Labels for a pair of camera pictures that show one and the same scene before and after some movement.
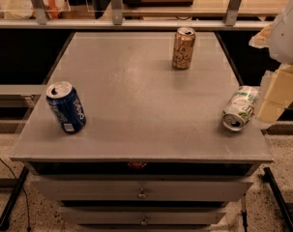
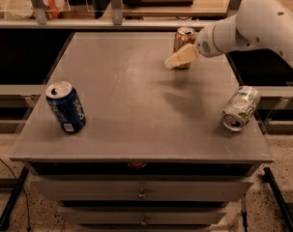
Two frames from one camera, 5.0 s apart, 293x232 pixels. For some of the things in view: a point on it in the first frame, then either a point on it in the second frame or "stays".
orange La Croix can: [184, 47] stays
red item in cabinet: [137, 164] stays
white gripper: [287, 36] -> [206, 43]
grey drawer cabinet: [122, 140] stays
